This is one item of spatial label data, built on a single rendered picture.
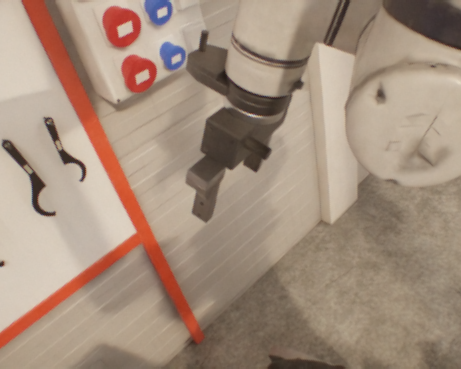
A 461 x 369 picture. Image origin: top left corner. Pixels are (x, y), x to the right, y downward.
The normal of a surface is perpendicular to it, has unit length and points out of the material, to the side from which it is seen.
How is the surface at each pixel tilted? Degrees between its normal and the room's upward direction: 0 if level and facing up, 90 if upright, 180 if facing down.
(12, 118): 90
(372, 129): 93
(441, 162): 97
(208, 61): 24
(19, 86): 90
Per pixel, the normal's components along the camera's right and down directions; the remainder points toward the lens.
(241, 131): 0.20, -0.67
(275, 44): -0.09, 0.73
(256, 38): -0.51, 0.55
